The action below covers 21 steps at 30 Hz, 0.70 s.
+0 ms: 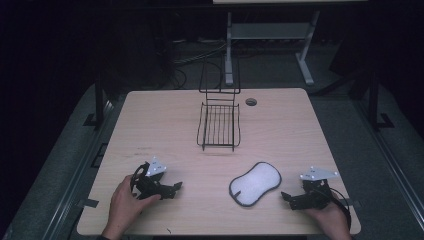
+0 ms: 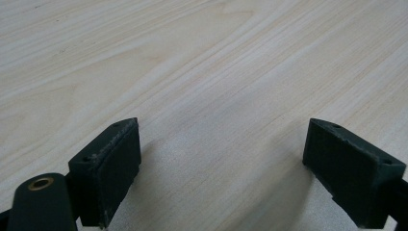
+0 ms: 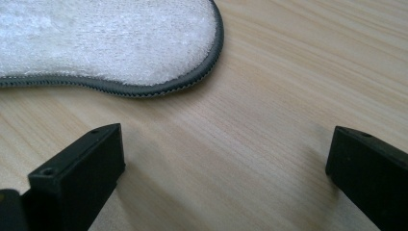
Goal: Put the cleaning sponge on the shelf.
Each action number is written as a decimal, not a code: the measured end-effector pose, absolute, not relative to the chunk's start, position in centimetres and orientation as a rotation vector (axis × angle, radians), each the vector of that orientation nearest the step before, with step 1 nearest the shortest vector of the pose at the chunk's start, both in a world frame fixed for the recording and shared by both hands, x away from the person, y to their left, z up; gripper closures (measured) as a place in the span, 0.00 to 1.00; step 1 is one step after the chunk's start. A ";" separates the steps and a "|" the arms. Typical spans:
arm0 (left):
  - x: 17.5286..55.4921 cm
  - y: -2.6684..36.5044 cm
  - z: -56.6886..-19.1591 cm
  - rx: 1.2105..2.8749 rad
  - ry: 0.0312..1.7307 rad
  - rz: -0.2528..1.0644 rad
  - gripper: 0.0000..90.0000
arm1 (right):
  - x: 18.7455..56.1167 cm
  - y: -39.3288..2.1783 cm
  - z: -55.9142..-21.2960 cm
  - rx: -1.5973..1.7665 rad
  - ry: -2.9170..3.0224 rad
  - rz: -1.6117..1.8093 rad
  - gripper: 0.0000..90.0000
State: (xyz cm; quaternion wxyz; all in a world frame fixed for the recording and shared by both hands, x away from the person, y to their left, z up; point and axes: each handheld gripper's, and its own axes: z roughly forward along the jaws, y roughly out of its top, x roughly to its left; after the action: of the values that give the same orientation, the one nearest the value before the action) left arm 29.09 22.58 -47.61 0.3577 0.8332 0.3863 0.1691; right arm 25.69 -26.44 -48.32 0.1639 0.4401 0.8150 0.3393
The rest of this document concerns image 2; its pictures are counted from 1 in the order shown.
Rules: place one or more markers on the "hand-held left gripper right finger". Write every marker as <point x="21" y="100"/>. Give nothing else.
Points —
<point x="349" y="173"/>

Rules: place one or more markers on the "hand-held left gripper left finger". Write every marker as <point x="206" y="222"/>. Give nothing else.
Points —
<point x="106" y="173"/>

